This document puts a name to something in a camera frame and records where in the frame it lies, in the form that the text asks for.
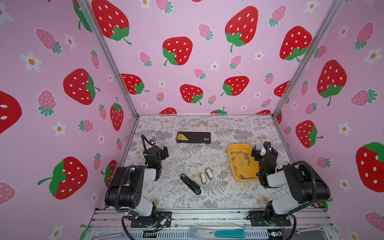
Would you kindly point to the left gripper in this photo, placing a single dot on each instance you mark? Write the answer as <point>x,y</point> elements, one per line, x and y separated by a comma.
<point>155,153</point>

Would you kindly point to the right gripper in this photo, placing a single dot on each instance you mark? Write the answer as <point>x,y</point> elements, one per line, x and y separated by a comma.
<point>267,155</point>

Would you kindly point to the black stapler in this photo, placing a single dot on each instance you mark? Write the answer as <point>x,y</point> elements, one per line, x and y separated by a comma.
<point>192,185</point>

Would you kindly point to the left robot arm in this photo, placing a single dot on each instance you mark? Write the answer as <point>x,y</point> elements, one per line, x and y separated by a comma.
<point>125,192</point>

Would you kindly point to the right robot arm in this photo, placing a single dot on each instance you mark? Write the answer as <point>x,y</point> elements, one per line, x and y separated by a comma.
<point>306,187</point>

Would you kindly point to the staple strips in tray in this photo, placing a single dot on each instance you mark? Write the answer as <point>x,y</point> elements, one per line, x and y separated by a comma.
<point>241,165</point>

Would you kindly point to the yellow plastic tray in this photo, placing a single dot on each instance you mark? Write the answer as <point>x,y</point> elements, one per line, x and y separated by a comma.
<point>255,166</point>

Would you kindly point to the black tool case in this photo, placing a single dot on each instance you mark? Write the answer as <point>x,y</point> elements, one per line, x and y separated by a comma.
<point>194,137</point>

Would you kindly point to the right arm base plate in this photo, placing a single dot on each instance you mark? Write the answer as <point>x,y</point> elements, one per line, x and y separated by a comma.
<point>268,219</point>

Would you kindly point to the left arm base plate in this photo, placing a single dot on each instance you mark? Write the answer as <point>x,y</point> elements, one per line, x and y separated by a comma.
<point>153,220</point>

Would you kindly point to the teal handled tool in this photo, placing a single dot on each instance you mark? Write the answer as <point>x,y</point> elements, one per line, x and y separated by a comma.
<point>233,234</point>

